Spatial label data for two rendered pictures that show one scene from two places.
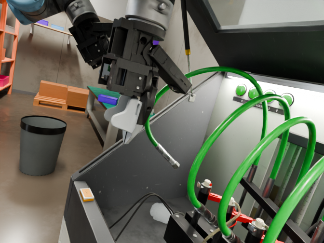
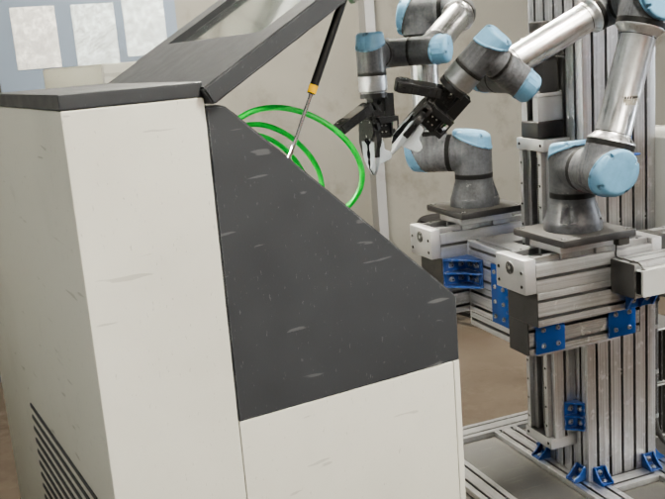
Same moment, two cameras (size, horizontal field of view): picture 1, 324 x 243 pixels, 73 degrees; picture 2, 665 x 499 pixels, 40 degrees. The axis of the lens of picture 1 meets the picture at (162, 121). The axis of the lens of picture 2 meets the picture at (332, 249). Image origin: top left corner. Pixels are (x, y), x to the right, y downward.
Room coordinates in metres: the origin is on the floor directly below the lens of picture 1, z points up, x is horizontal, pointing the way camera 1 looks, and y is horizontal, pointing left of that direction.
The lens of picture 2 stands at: (2.77, 0.24, 1.54)
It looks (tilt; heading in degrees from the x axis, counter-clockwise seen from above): 12 degrees down; 188
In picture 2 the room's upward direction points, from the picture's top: 5 degrees counter-clockwise
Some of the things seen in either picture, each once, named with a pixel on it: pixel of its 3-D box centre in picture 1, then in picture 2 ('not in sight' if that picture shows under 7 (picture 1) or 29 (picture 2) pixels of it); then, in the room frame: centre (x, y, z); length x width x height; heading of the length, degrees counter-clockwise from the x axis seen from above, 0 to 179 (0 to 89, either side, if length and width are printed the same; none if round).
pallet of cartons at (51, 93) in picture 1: (65, 97); not in sight; (5.39, 2.51, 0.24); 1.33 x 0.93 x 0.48; 119
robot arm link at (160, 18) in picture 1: (149, 14); (372, 84); (0.39, 0.07, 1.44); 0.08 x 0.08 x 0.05
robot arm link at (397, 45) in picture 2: not in sight; (390, 52); (0.30, 0.11, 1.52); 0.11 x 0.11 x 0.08; 74
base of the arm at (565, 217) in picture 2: not in sight; (572, 209); (0.40, 0.57, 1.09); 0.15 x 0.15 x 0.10
